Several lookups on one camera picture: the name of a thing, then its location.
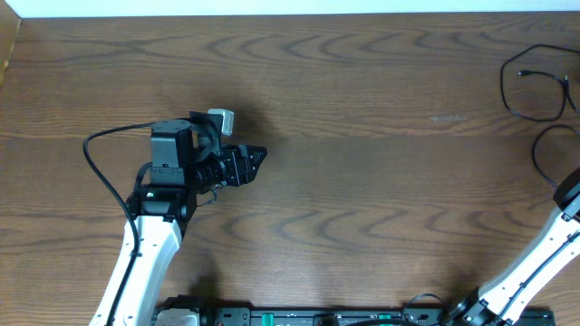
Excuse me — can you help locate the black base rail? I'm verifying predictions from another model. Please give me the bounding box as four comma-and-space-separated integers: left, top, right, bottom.
151, 292, 556, 326

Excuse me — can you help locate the black usb cable thick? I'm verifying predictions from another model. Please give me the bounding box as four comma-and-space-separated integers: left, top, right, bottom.
499, 43, 579, 122

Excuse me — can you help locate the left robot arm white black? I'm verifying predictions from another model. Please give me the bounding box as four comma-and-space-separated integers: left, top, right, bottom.
91, 112, 267, 325

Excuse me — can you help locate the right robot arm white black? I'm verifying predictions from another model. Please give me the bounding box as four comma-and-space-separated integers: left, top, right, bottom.
441, 170, 579, 326

